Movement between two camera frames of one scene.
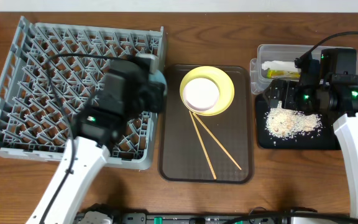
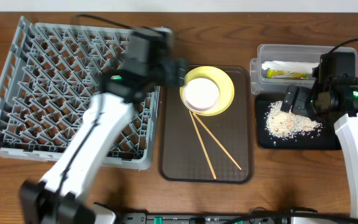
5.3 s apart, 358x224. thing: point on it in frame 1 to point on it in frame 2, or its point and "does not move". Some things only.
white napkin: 279,66 does not move
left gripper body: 155,97 to 173,72
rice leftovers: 285,123 does not move
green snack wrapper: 283,74 does not move
